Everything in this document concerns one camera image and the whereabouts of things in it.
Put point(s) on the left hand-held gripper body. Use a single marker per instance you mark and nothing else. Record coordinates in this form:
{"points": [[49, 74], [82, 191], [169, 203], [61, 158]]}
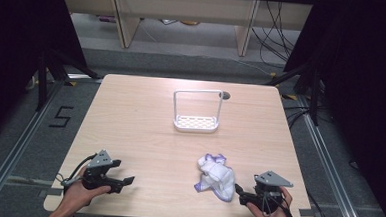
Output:
{"points": [[100, 160]]}

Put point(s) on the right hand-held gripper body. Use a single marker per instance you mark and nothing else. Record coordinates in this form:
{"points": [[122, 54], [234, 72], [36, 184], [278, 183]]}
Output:
{"points": [[267, 189]]}

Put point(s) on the white cloth with purple hem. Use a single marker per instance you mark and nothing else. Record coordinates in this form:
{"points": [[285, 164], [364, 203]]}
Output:
{"points": [[216, 176]]}

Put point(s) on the person's left hand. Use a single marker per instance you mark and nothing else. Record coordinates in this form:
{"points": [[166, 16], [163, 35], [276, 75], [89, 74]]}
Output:
{"points": [[76, 196]]}

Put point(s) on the dark round table grommet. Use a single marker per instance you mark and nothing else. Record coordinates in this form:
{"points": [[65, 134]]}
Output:
{"points": [[225, 95]]}

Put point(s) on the black metal stand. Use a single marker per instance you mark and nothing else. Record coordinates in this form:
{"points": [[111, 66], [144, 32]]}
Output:
{"points": [[315, 91], [43, 80]]}

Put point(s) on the black curtain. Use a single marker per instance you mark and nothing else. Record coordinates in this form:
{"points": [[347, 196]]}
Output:
{"points": [[362, 80], [17, 46]]}

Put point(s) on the yellow round object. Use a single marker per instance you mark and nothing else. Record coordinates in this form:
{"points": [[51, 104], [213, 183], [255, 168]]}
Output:
{"points": [[189, 22]]}

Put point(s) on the light wooden desk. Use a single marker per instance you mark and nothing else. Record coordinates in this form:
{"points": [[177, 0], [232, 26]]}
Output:
{"points": [[186, 6]]}

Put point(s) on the metal floor rail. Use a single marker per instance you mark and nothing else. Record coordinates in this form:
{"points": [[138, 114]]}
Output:
{"points": [[18, 146], [331, 176]]}

